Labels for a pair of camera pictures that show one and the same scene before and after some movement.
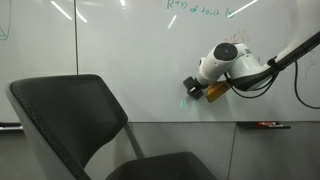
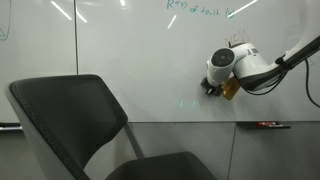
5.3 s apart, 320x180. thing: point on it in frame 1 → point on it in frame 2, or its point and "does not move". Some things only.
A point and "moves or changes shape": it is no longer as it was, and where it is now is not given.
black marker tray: [255, 125] does not move
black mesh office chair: [72, 114] does not move
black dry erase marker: [280, 126] does not move
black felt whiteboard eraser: [189, 82] moves or changes shape
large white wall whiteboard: [146, 48] does not move
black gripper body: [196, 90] → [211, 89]
